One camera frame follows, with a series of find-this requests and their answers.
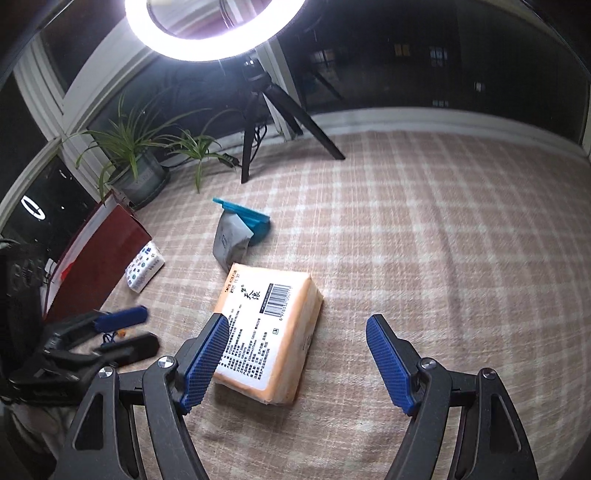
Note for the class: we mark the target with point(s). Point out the black tripod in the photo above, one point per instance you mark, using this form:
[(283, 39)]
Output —
[(251, 120)]

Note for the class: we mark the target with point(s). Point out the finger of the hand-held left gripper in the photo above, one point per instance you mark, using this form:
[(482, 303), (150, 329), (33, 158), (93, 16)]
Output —
[(138, 346), (124, 316)]

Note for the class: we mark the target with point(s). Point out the patterned white tissue pack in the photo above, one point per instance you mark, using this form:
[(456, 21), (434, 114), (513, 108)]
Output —
[(145, 267)]

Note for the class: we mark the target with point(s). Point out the beige checked cloth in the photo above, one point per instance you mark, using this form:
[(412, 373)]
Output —
[(438, 230)]

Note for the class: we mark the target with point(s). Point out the blue silicone funnel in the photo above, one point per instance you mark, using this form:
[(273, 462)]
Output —
[(251, 221)]

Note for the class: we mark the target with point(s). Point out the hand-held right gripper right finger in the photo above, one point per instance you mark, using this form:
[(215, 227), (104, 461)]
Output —
[(390, 364)]

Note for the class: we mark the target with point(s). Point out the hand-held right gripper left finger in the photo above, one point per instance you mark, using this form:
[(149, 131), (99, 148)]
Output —
[(203, 364)]

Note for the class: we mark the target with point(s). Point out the potted spider plant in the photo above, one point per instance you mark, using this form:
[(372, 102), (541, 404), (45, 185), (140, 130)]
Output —
[(138, 180)]

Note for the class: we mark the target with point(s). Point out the grey foil sachet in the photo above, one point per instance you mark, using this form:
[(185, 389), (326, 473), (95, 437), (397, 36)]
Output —
[(231, 244)]

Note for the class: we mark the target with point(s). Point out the red cardboard box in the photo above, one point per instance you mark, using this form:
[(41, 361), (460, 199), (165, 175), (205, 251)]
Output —
[(106, 272)]

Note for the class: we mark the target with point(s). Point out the orange tissue pack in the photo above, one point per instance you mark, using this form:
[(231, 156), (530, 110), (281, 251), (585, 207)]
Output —
[(277, 323)]

